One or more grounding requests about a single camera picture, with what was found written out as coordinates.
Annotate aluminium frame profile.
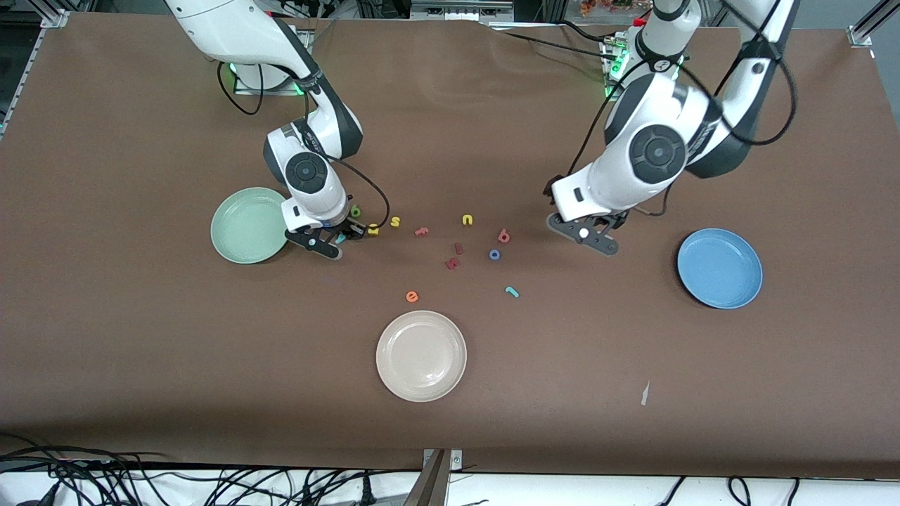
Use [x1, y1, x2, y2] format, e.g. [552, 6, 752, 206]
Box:
[847, 0, 900, 48]
[0, 8, 71, 141]

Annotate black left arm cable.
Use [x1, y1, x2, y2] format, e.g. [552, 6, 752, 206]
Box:
[562, 0, 799, 219]

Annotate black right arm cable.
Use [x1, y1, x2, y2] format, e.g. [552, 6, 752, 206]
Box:
[217, 63, 391, 236]

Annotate black cable bundle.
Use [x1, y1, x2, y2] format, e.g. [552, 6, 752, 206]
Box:
[0, 434, 423, 506]

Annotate blue plate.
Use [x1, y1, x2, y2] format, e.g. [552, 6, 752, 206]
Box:
[677, 228, 764, 310]

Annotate grey metal bar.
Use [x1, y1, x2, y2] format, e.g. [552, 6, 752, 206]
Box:
[402, 450, 449, 506]

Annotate brown table cover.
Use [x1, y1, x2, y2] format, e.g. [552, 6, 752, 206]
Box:
[0, 13, 900, 480]

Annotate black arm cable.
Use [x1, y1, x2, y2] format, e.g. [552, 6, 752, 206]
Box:
[217, 63, 391, 236]
[562, 0, 799, 219]

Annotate light green plate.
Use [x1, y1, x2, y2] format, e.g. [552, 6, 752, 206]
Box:
[210, 186, 293, 265]

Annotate grey metal bracket plate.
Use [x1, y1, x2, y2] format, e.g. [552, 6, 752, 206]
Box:
[422, 448, 463, 473]

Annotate beige plate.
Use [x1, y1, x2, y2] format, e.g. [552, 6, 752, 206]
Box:
[375, 310, 468, 403]

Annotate aluminium frame rack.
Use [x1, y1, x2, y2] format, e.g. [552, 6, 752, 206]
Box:
[410, 0, 515, 22]

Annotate black table cable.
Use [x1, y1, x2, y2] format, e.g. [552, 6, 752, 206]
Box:
[555, 20, 614, 43]
[492, 28, 612, 63]

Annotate orange artificial flowers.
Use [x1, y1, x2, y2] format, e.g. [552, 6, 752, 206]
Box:
[580, 0, 651, 16]

